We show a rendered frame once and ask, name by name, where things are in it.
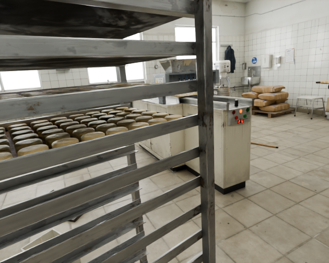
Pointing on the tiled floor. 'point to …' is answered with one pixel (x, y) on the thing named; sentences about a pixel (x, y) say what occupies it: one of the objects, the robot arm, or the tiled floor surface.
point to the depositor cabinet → (173, 144)
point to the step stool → (310, 104)
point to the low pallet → (271, 112)
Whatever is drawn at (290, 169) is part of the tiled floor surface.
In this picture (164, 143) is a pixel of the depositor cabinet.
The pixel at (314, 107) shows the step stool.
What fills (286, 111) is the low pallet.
